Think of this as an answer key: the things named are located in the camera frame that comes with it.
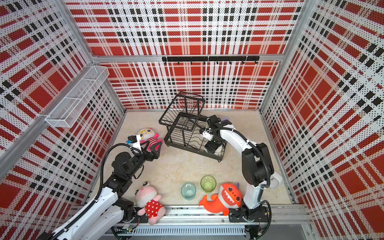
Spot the black wire dish rack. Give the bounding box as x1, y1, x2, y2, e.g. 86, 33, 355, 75
159, 92, 227, 162

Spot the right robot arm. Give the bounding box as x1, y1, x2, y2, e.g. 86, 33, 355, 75
199, 115, 280, 223

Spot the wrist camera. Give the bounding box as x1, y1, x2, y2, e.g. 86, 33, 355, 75
200, 129, 213, 141
127, 135, 142, 152

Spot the black wall hook rail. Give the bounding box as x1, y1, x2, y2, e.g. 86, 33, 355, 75
162, 56, 260, 64

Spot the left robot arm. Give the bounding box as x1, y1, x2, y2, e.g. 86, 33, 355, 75
38, 142, 163, 240

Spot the white wire wall basket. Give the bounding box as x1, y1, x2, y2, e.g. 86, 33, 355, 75
46, 66, 109, 128

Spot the red shark plush toy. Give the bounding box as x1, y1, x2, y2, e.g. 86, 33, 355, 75
199, 183, 243, 216

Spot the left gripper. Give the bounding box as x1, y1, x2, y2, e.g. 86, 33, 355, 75
126, 140, 162, 179

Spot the teal glass cup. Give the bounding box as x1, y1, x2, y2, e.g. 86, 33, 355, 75
181, 183, 197, 201

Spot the pink bear plush toy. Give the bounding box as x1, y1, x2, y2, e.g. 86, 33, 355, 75
135, 182, 166, 226

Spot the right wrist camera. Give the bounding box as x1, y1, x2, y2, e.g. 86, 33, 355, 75
200, 129, 213, 141

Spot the white square clock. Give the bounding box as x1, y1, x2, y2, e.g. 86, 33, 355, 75
269, 172, 283, 189

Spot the short green glass cup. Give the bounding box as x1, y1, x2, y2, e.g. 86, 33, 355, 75
200, 175, 217, 193

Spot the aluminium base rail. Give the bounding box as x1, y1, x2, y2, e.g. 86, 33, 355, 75
65, 204, 316, 240

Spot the yellow pink owl plush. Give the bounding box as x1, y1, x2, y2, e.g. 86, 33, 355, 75
139, 128, 163, 152

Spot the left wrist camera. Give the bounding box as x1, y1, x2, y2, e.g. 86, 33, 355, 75
127, 135, 142, 152

